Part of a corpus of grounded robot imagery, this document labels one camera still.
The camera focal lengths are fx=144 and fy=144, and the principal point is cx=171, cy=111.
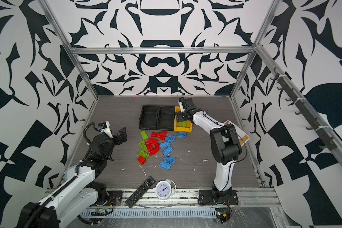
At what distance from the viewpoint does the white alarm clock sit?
0.74 meters

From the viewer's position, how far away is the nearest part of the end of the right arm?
2.37 feet

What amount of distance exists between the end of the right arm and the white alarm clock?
0.36m

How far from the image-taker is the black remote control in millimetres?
731
